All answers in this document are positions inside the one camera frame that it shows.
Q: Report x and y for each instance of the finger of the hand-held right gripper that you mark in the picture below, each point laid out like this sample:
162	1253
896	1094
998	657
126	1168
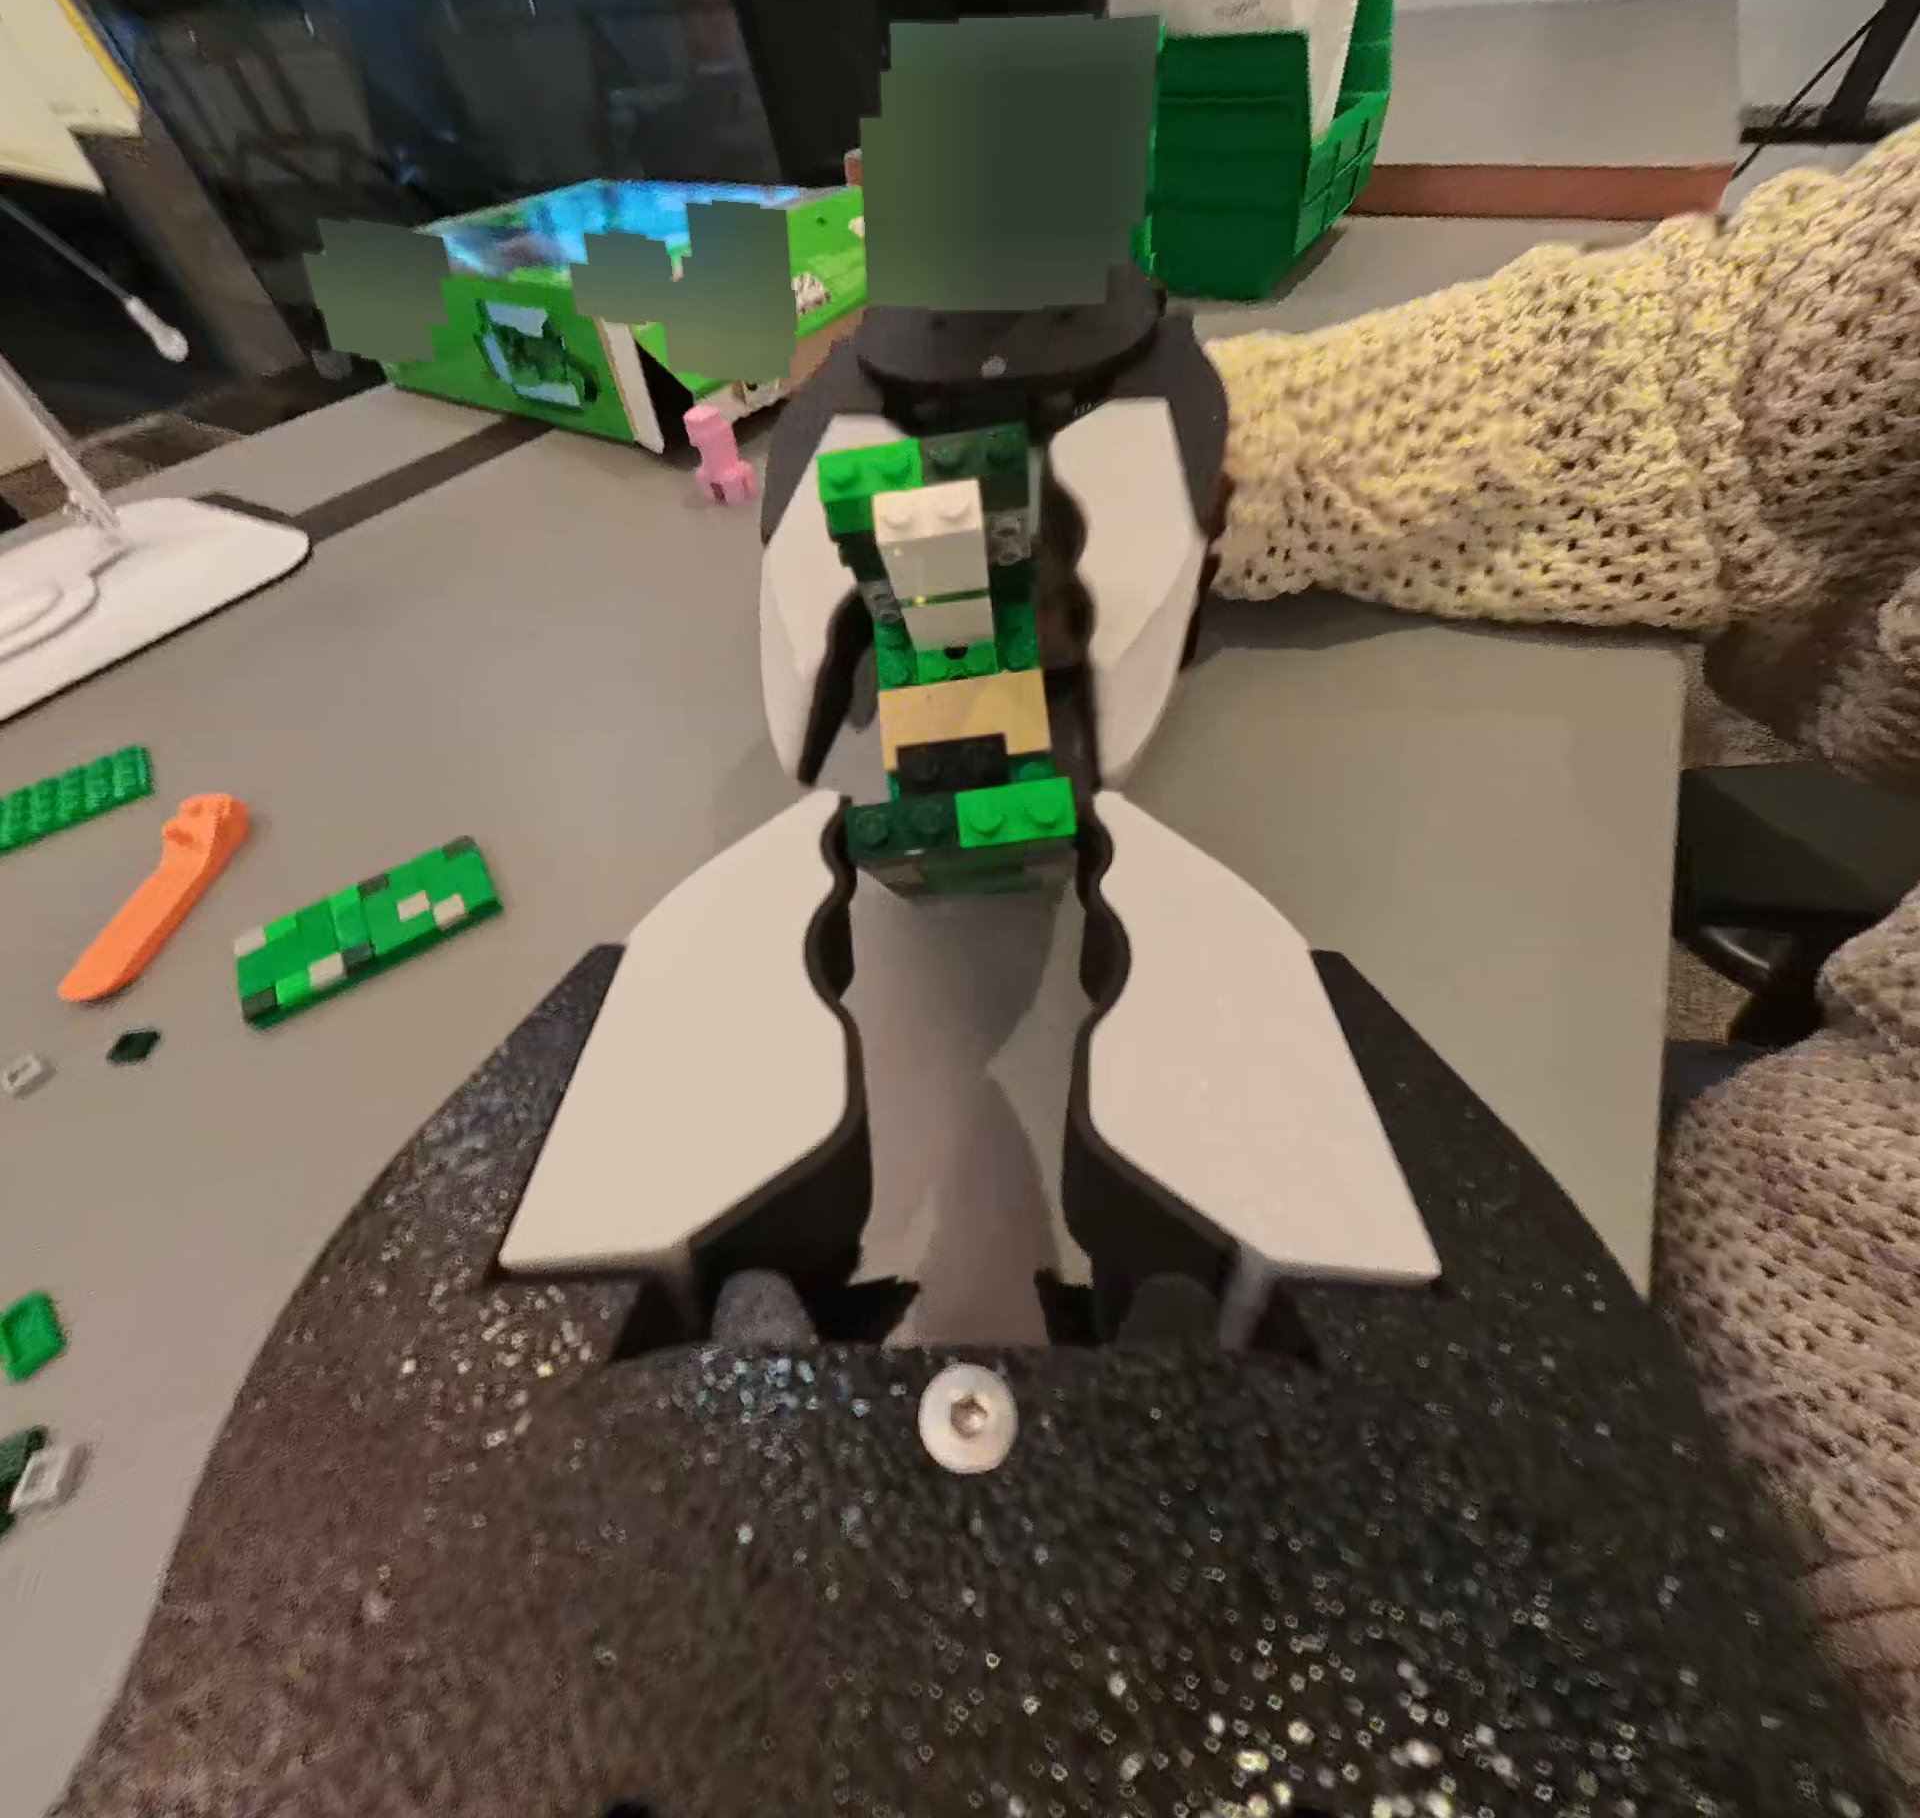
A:
797	605
1148	573

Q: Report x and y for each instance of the green lego plate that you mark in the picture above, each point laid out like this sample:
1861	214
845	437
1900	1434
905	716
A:
77	798

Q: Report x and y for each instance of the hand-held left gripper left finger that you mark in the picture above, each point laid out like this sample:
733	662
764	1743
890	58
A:
706	1084

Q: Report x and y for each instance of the black metal stand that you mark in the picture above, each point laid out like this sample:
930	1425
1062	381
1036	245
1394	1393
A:
1794	125

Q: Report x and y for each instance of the green lego set box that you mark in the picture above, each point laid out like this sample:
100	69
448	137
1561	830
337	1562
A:
494	386

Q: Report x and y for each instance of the green mosaic lego panel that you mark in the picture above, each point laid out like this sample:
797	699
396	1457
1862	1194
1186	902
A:
375	927

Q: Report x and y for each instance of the dark green lego tile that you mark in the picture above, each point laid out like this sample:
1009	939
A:
134	1049

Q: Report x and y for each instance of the pile of loose lego bricks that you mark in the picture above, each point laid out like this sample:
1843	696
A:
31	1335

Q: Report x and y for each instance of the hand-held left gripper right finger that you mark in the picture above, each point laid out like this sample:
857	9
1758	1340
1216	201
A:
1229	1098

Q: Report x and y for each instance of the black chair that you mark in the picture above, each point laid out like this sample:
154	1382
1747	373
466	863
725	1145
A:
1769	857

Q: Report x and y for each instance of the white book stand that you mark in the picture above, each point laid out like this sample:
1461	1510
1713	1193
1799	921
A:
167	573

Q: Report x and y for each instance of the cream knit sweater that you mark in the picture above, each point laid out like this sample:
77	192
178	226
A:
1802	1249

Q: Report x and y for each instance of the pink lego pig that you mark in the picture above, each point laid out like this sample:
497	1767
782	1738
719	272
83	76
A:
716	457

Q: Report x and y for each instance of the green plastic storage bin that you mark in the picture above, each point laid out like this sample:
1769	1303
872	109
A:
1245	169

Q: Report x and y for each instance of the lego instruction booklet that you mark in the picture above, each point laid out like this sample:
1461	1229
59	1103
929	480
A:
44	79

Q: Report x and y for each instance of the tall green lego block tower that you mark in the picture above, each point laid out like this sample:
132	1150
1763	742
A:
992	816

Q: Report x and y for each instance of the small grey lego tile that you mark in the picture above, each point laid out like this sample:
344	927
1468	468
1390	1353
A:
23	1075

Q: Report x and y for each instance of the person's right forearm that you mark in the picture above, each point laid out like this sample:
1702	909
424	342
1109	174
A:
1500	425

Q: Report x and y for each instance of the orange brick separator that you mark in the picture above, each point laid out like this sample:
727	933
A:
167	889

